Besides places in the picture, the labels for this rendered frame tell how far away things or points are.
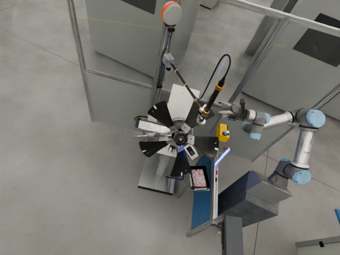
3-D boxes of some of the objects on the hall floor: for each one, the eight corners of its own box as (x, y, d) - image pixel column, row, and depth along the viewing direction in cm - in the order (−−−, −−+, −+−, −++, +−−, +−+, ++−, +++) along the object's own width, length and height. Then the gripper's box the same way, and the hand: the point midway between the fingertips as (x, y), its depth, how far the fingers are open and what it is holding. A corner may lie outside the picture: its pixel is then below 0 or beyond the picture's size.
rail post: (186, 232, 235) (209, 220, 173) (189, 234, 236) (214, 221, 173) (185, 237, 233) (209, 224, 171) (189, 237, 233) (213, 225, 171)
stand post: (155, 173, 271) (167, 139, 198) (161, 175, 271) (175, 141, 199) (154, 176, 268) (166, 142, 195) (161, 178, 268) (175, 144, 196)
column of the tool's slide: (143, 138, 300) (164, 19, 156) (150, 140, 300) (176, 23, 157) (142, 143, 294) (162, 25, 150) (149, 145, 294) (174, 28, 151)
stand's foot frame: (148, 147, 293) (149, 144, 286) (178, 154, 295) (179, 152, 289) (137, 187, 255) (137, 185, 249) (171, 195, 258) (173, 193, 252)
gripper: (244, 127, 135) (215, 121, 134) (242, 111, 144) (214, 105, 143) (250, 119, 128) (219, 113, 127) (248, 103, 137) (218, 97, 136)
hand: (219, 106), depth 133 cm, fingers open, 8 cm apart
